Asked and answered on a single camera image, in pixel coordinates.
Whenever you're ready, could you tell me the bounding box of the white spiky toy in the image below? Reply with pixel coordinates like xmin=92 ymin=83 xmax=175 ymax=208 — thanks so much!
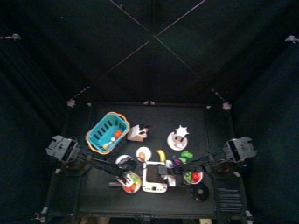
xmin=172 ymin=124 xmax=191 ymax=138

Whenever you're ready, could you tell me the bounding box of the teal basket orange rim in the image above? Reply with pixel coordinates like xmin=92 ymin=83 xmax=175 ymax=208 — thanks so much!
xmin=85 ymin=111 xmax=131 ymax=156

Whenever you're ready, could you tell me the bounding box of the white toy induction cooker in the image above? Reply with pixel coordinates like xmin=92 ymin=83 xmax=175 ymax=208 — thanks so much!
xmin=142 ymin=160 xmax=170 ymax=193

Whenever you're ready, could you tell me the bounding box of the green toy pepper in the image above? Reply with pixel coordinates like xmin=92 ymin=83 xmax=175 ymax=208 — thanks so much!
xmin=179 ymin=150 xmax=195 ymax=163

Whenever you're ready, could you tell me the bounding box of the white bowl with toy vegetables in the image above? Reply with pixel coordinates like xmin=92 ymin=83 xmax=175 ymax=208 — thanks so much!
xmin=121 ymin=171 xmax=143 ymax=194

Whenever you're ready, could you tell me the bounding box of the small white toy piece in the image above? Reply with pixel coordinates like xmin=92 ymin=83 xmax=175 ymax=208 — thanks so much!
xmin=167 ymin=175 xmax=178 ymax=188

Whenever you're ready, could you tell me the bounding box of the white plate with fruit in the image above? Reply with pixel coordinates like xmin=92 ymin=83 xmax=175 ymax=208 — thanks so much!
xmin=115 ymin=154 xmax=138 ymax=170

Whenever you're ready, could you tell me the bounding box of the white round plate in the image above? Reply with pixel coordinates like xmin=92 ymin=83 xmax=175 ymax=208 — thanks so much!
xmin=166 ymin=131 xmax=190 ymax=151

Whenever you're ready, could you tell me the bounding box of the small wooden toy block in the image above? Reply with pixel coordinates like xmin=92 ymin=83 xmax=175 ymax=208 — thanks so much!
xmin=125 ymin=124 xmax=151 ymax=143

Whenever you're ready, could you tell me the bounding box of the yellow toy banana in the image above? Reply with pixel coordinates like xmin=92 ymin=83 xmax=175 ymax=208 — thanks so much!
xmin=155 ymin=149 xmax=167 ymax=164

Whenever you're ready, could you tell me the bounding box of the white bowl with red fruit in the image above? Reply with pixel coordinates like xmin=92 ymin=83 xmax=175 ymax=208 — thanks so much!
xmin=182 ymin=171 xmax=204 ymax=186

